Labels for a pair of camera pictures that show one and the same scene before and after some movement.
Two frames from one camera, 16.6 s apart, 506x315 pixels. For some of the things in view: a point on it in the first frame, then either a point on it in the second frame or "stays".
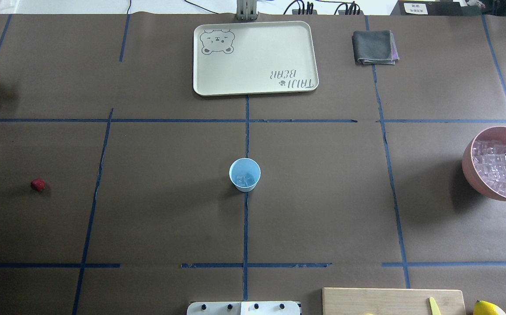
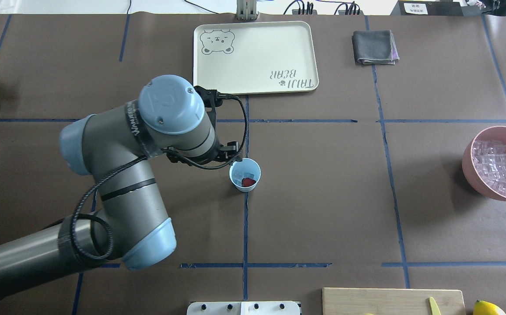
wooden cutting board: [377, 301] stays
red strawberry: [38, 184] → [246, 182]
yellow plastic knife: [434, 307] stays
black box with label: [427, 8] stays
